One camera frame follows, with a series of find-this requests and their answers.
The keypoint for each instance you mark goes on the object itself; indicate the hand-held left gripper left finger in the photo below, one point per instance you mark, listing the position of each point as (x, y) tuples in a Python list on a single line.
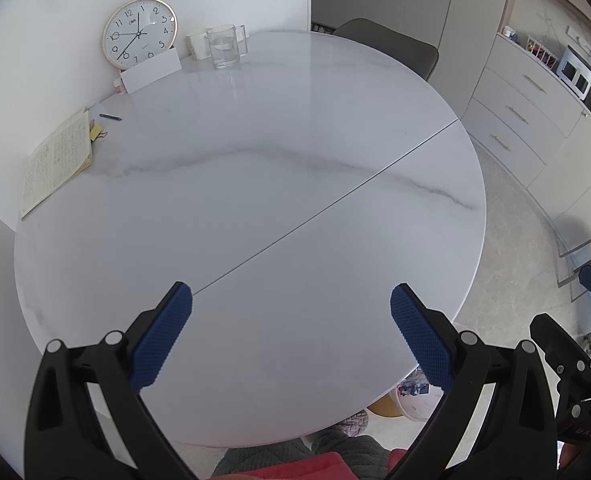
[(160, 340)]

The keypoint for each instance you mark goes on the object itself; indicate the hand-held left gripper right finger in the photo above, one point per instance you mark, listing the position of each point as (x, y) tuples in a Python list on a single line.
[(423, 340)]

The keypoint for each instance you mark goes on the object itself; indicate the pink white waste bin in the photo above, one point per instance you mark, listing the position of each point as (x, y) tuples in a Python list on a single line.
[(420, 407)]

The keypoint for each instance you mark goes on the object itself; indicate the person's right hand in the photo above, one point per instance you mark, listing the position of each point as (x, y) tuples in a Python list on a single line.
[(570, 457)]

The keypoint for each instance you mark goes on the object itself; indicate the grey knitted slipper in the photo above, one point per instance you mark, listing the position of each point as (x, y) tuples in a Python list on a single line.
[(349, 424)]

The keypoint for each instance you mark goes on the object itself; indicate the person's green quilted pants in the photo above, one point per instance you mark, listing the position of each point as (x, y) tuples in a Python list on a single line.
[(295, 447)]

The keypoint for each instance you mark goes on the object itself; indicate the beige drawer cabinet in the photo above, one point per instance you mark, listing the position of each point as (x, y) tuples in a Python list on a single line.
[(520, 110)]

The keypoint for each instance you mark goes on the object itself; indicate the open cream notebook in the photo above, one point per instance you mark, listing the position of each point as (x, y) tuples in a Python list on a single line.
[(57, 160)]

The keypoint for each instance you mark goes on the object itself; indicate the white countertop oven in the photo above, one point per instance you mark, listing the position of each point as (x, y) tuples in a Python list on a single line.
[(575, 72)]

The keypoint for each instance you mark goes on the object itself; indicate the yellow binder clip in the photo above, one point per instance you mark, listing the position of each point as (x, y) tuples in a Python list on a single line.
[(97, 132)]

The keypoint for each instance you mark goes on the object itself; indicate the black pen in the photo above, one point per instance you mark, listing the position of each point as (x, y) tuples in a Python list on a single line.
[(110, 117)]

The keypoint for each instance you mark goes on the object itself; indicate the countertop spice rack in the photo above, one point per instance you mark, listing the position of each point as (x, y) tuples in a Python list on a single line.
[(543, 52)]

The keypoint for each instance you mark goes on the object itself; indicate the small pink object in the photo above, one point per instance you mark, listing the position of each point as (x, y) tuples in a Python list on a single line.
[(119, 86)]

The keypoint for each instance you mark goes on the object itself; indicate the white card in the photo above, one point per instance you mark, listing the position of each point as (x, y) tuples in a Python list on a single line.
[(150, 72)]

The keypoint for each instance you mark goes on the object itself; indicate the grey upholstered chair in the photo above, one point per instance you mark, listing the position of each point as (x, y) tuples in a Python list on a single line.
[(390, 47)]

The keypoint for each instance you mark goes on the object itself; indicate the white mug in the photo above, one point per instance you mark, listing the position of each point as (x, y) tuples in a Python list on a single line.
[(196, 45)]

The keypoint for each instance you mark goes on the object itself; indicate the tall beige cabinet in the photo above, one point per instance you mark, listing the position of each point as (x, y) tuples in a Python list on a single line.
[(460, 25)]

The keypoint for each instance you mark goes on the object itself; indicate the clear glass pitcher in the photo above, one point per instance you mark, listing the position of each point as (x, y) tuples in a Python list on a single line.
[(224, 47)]

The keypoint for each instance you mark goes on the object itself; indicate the white wall rail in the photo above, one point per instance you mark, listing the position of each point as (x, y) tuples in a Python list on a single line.
[(585, 42)]

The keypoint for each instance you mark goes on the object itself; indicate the round white wall clock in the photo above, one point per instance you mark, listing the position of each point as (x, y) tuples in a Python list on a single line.
[(140, 34)]

